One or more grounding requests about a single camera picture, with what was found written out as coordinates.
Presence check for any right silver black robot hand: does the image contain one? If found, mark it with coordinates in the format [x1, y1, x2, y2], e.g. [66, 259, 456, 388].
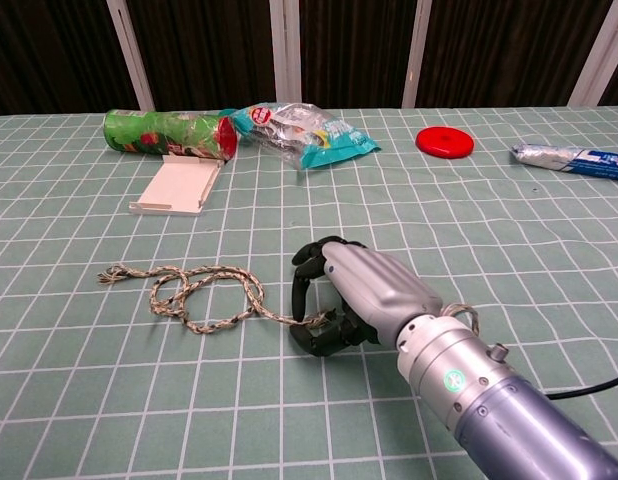
[290, 235, 444, 358]

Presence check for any beige braided rope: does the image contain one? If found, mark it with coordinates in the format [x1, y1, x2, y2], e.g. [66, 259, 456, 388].
[96, 263, 336, 336]

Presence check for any red plastic disc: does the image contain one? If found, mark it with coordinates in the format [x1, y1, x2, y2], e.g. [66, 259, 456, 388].
[415, 126, 476, 159]

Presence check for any teal clear snack bag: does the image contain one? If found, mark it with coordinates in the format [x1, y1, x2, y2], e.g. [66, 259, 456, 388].
[228, 101, 382, 171]

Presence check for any green checked tablecloth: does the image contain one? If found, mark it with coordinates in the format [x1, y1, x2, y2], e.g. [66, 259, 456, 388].
[0, 104, 618, 480]

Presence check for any blue white toothpaste tube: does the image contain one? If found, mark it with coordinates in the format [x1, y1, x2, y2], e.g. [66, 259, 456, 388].
[508, 142, 618, 182]

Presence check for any white plastic tray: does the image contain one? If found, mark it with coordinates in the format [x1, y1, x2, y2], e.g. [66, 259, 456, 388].
[127, 153, 223, 219]

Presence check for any green chip can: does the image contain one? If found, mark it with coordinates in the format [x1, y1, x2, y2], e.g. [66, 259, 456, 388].
[102, 108, 239, 164]

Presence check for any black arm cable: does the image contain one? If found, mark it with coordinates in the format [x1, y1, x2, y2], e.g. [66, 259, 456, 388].
[546, 372, 618, 401]

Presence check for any white frame post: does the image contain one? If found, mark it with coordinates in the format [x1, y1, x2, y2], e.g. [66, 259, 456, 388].
[106, 0, 156, 113]
[566, 0, 618, 107]
[402, 0, 434, 109]
[268, 0, 303, 101]

